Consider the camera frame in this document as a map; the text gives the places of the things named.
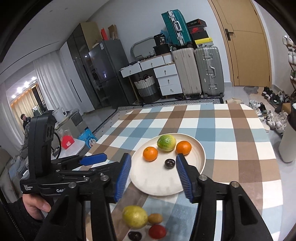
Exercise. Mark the beige suitcase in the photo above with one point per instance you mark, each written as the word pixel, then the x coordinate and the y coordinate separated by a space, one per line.
pixel 186 65

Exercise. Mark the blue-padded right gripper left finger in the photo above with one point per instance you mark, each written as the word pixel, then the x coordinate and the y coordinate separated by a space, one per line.
pixel 66 220

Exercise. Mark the red tomato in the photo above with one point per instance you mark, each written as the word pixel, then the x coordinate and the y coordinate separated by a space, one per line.
pixel 157 232

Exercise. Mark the person's left hand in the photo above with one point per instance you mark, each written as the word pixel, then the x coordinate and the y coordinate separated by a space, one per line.
pixel 35 205

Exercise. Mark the checkered tablecloth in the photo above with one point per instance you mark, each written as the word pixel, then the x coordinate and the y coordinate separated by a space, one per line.
pixel 229 143

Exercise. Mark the orange tangerine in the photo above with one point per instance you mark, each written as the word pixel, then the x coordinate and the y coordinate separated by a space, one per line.
pixel 183 147
pixel 150 154

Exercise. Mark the grey aluminium suitcase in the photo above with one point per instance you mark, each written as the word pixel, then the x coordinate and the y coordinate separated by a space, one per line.
pixel 210 71

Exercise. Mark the teal suitcase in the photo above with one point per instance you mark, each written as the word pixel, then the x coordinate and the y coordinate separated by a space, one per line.
pixel 177 28

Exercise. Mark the red gift bag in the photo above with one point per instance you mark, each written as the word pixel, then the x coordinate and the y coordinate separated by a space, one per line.
pixel 67 141

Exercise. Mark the dark plum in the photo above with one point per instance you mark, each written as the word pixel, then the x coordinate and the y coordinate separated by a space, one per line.
pixel 169 163
pixel 135 236

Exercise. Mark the dark grey refrigerator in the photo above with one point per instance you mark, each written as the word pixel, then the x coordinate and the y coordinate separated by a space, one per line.
pixel 108 58

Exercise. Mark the brown kiwi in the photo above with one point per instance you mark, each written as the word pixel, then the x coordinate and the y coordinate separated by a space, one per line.
pixel 155 218

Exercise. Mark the yellow green lemon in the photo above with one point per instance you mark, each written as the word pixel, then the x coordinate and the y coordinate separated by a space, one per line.
pixel 166 142

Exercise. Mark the yellow black shoe box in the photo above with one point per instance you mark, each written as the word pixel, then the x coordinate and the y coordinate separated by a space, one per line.
pixel 206 42

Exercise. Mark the yellow pear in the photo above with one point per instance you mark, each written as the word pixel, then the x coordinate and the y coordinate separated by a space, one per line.
pixel 135 216

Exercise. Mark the black glass cabinet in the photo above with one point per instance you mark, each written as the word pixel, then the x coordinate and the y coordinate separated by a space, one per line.
pixel 80 43

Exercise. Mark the white drawer desk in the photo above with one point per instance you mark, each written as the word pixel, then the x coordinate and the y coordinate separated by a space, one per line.
pixel 164 71

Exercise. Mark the grey white laundry basket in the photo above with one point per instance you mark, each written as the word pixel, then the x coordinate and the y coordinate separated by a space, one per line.
pixel 148 89

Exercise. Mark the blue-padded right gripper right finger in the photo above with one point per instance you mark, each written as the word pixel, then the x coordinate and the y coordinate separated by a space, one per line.
pixel 240 218

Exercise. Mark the wooden door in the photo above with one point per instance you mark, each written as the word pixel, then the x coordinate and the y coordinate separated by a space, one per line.
pixel 245 42

